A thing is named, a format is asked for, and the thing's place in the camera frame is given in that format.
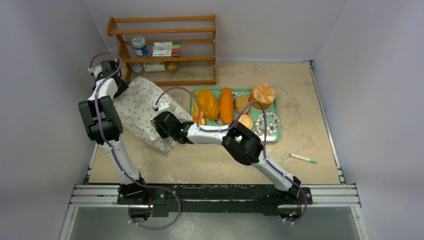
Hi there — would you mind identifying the orange braided fake bread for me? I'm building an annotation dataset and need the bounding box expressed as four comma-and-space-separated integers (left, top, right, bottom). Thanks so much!
192, 102, 207, 125

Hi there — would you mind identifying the white patterned paper bag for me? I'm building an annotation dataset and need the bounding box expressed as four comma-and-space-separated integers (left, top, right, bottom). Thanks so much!
113, 76, 193, 152

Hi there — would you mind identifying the long orange fake baguette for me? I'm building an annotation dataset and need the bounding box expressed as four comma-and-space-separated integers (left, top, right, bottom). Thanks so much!
218, 87, 234, 125

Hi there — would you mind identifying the small brown fake bread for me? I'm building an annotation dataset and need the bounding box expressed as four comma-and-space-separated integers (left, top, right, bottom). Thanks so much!
233, 95, 250, 115

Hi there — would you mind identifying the pale yellow fake bun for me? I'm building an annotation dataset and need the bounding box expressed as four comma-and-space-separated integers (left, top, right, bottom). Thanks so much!
238, 114, 254, 130

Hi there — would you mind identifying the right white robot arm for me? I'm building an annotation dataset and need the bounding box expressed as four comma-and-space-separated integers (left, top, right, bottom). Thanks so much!
153, 111, 301, 204

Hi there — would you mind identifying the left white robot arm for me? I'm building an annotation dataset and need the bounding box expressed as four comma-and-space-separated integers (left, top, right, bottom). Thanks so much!
78, 60, 149, 205

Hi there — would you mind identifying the small clear jar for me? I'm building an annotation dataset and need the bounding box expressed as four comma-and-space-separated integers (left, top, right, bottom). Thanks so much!
130, 62, 144, 74

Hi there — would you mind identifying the blue lidded jar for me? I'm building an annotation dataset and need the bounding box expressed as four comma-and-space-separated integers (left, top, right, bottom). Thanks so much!
131, 36, 149, 56

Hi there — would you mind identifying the white small box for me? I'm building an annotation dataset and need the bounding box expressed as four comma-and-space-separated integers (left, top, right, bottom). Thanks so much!
142, 62, 166, 73

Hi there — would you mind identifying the pack of coloured markers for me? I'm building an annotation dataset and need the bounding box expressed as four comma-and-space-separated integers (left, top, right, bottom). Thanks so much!
152, 41, 181, 57

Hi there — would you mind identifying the yellow grey sharpener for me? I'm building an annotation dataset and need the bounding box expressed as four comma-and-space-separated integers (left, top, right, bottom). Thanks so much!
166, 62, 179, 73

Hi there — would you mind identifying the wooden shelf rack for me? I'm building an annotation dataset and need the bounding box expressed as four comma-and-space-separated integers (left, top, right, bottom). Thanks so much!
106, 14, 217, 86

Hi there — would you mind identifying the green floral tray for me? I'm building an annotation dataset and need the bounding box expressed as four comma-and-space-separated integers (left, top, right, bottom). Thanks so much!
189, 87, 282, 142

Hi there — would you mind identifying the green white pen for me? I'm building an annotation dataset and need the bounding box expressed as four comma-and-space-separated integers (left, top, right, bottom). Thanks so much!
289, 153, 318, 164

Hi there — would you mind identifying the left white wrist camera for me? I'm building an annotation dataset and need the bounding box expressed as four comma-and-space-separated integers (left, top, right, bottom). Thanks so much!
88, 65, 103, 78

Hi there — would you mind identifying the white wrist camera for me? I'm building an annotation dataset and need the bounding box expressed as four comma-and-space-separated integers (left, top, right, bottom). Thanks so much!
88, 65, 103, 78
153, 101, 170, 115

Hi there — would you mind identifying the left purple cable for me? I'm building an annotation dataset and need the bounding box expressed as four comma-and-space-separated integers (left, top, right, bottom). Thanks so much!
88, 52, 182, 232

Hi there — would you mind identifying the purple cable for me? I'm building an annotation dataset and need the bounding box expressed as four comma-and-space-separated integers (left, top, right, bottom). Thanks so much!
88, 52, 182, 232
154, 86, 308, 224

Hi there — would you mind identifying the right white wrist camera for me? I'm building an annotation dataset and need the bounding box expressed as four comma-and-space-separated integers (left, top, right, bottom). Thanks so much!
153, 101, 170, 115

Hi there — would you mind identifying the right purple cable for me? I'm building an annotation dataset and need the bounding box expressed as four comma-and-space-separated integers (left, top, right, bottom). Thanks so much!
154, 86, 308, 224

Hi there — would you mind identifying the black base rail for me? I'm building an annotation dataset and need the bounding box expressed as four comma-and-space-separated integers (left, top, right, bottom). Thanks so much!
116, 183, 313, 219

